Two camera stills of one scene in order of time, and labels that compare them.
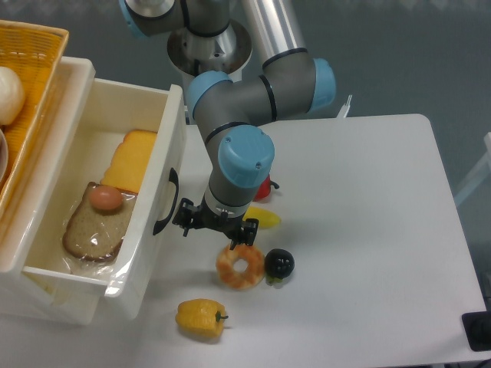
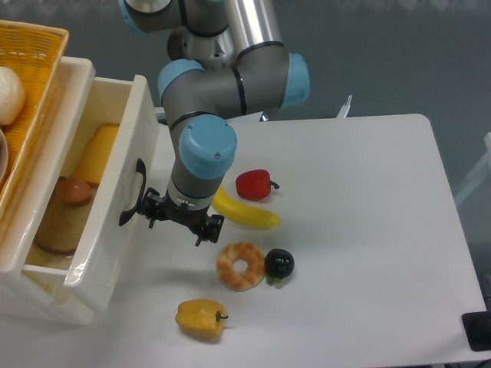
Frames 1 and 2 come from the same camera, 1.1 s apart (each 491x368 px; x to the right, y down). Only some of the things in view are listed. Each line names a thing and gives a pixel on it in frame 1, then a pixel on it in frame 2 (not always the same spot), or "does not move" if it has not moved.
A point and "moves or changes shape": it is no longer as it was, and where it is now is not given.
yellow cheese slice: x=129 y=162 -> x=90 y=165
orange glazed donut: x=235 y=279 does not move
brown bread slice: x=96 y=234 -> x=61 y=225
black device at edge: x=477 y=329 does not move
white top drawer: x=112 y=238 moves or changes shape
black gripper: x=242 y=231 -> x=199 y=222
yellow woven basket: x=35 y=51 does not move
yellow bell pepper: x=201 y=318 does not move
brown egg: x=105 y=197 -> x=74 y=191
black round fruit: x=278 y=264 does not move
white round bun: x=11 y=95 does not move
